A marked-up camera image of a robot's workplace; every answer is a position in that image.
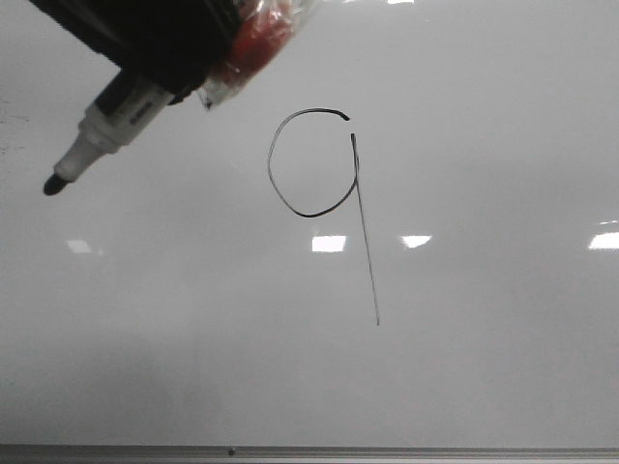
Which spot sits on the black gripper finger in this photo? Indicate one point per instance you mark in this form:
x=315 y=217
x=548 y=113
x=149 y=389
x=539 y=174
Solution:
x=172 y=43

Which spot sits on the white whiteboard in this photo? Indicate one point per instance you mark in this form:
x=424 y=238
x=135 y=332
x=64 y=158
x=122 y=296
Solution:
x=402 y=233

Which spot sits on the red magnet in clear wrap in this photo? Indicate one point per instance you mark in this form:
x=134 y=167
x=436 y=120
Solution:
x=266 y=28

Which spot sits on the black whiteboard marker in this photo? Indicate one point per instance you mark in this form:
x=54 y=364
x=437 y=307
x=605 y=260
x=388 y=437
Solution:
x=121 y=111

